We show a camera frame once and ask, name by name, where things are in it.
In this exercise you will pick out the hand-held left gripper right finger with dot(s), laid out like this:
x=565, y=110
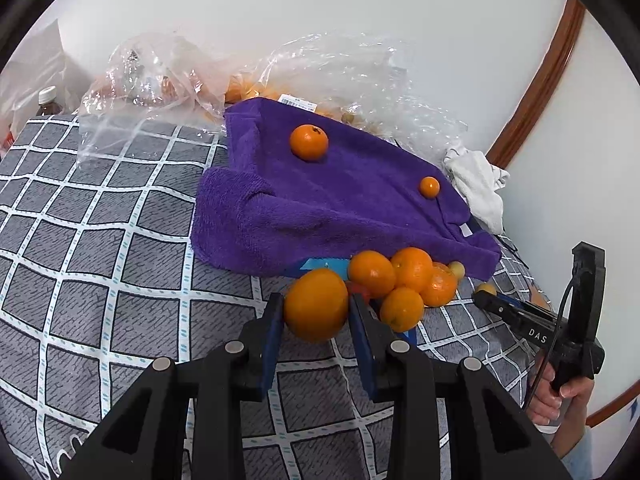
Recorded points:
x=361, y=340

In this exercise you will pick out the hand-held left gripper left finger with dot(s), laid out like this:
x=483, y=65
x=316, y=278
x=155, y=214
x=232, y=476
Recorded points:
x=270, y=330

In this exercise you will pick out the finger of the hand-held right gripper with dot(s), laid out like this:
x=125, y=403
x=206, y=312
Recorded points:
x=500, y=310
x=532, y=311

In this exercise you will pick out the small yellow-green fruit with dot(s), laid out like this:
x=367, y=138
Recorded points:
x=485, y=289
x=456, y=270

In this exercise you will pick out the large orange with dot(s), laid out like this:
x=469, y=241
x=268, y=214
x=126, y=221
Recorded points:
x=316, y=305
x=309, y=142

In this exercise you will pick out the small orange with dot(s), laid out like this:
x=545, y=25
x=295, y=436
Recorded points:
x=429, y=187

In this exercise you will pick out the person's right forearm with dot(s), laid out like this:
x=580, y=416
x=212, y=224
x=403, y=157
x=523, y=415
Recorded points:
x=575, y=452

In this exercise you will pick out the person's right hand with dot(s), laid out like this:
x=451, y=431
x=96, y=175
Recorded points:
x=545, y=402

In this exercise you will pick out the brown wooden trim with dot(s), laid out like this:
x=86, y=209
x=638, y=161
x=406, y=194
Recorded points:
x=617, y=410

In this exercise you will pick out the white cloth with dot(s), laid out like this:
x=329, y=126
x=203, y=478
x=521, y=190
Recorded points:
x=477, y=180

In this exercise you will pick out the purple towel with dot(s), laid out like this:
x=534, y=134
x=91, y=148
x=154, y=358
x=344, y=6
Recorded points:
x=350, y=200

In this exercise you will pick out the grey checked blanket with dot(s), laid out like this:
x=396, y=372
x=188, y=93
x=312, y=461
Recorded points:
x=125, y=260

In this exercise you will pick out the pile of bagged small oranges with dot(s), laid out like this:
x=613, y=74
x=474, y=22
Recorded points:
x=245, y=91

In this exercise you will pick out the clear plastic bag white label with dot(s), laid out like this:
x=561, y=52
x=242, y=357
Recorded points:
x=350, y=70

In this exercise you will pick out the crumpled clear plastic bag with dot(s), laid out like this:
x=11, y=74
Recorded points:
x=150, y=75

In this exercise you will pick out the brown bottle white cap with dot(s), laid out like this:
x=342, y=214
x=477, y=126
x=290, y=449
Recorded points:
x=47, y=104

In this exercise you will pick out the brown wooden door frame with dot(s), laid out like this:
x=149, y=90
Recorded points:
x=545, y=85

